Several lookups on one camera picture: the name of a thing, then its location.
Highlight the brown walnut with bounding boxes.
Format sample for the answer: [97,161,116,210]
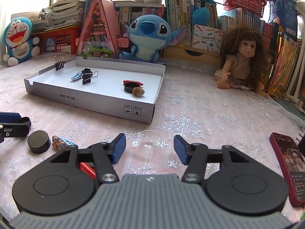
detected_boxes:
[132,87,145,97]

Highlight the white cardboard tray box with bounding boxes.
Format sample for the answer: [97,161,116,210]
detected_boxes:
[24,56,165,123]

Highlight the white pencil print box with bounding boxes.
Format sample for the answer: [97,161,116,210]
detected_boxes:
[192,24,223,53]

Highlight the black binder clip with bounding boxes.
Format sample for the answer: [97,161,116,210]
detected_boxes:
[82,68,98,85]
[54,56,65,71]

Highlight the blue Stitch plush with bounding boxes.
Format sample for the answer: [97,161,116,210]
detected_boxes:
[119,15,187,63]

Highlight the brown haired doll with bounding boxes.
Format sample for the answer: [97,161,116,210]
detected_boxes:
[214,25,268,98]

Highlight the red plastic crate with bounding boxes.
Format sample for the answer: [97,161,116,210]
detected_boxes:
[32,26,81,55]

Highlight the row of shelf books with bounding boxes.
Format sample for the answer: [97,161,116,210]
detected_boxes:
[114,0,274,48]

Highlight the black round puck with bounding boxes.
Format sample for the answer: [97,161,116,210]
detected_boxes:
[27,130,51,154]

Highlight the wooden drawer shelf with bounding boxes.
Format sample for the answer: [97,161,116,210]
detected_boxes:
[162,45,221,66]

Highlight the black round lid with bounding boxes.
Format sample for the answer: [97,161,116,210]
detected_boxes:
[124,83,139,93]

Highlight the stack of books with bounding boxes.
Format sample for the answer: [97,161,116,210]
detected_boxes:
[31,0,92,33]

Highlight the red cased smartphone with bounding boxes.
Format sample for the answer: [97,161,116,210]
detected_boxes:
[269,132,304,207]

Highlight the red wire basket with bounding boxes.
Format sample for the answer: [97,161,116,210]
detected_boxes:
[223,0,267,18]

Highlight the Doraemon plush toy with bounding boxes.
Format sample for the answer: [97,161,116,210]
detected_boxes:
[3,17,40,67]

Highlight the light blue plastic clip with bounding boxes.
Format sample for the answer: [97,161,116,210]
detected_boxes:
[71,71,82,81]

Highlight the clear plastic dome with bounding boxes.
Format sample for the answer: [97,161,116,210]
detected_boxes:
[136,130,162,150]

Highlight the pink triangular toy house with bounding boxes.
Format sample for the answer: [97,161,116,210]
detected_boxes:
[76,0,129,59]

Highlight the black binder clip on edge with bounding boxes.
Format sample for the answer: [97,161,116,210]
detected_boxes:
[54,56,65,71]

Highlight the red crayon in tray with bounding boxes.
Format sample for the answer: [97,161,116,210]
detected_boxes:
[123,80,143,86]

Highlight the colourful patterned blue clip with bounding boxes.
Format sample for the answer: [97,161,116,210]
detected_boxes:
[52,135,77,150]

